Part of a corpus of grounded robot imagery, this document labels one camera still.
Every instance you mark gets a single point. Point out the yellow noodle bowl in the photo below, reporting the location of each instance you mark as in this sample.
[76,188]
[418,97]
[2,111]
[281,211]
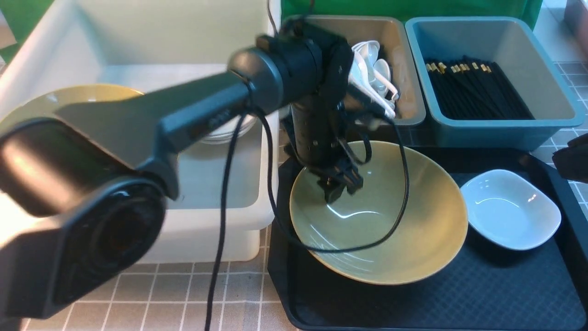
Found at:
[430,234]

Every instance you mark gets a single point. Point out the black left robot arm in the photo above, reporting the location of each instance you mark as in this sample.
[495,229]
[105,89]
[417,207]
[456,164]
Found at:
[87,187]

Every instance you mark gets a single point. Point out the white plastic dish tub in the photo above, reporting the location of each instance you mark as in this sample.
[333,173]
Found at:
[146,45]

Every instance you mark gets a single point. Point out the white square sauce dish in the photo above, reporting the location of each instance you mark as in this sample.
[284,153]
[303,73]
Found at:
[509,211]

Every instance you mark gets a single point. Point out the grey checkered tablecloth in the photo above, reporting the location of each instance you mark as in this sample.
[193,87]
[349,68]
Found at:
[171,297]

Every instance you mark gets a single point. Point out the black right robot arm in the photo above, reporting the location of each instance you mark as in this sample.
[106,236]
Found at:
[571,162]

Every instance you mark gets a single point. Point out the pile of black chopsticks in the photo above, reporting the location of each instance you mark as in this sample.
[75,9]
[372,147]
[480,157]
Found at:
[472,89]

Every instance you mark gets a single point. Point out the stack of white dishes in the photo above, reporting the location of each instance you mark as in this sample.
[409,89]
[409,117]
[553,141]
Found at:
[224,134]

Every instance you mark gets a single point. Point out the teal plastic chopstick bin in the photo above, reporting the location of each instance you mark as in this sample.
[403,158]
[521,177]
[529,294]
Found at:
[510,43]

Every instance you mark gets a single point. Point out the pile of white spoons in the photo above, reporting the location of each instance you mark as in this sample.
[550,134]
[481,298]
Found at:
[374,74]

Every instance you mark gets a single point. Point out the black plastic serving tray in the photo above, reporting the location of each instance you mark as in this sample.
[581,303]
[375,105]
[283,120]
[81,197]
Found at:
[486,288]

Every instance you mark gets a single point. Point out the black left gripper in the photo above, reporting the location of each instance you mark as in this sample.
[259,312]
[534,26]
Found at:
[316,134]

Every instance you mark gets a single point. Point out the brown plastic spoon bin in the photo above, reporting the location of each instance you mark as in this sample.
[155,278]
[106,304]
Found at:
[394,47]

